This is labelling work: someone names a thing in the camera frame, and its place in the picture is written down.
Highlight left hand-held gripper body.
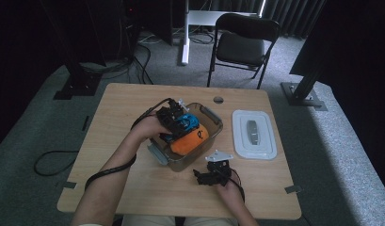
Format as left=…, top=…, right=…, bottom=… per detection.
left=155, top=98, right=191, bottom=135

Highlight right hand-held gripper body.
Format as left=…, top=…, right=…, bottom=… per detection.
left=200, top=149, right=242, bottom=188

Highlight blue toy car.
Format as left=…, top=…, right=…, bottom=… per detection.
left=158, top=113, right=201, bottom=143

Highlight orange plush toy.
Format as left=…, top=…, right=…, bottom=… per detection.
left=169, top=123, right=210, bottom=156

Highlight clear plastic container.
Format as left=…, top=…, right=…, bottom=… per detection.
left=146, top=102, right=224, bottom=173

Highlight white container lid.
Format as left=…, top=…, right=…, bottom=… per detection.
left=232, top=108, right=279, bottom=161

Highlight person's left hand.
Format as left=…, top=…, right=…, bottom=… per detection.
left=129, top=113, right=173, bottom=143

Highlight person's right hand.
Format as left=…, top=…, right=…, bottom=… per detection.
left=215, top=180, right=245, bottom=205

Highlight person's beige trousers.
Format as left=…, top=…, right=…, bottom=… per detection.
left=121, top=214, right=239, bottom=226

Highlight small black strip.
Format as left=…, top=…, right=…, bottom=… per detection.
left=81, top=115, right=91, bottom=133

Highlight black metal stand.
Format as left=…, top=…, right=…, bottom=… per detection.
left=53, top=0, right=104, bottom=101
left=281, top=0, right=329, bottom=112

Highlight black folding chair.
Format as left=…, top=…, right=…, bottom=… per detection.
left=206, top=12, right=281, bottom=90

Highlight dark curtain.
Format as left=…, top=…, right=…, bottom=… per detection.
left=262, top=0, right=327, bottom=40

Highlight right hand-held gripper cable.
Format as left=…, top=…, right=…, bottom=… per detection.
left=229, top=169, right=247, bottom=202

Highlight bundle of black cables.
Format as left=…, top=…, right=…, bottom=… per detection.
left=79, top=41, right=155, bottom=86

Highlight white desk frame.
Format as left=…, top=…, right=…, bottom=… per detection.
left=180, top=0, right=267, bottom=67

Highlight black cable loop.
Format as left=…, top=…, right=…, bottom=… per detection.
left=33, top=149, right=80, bottom=177

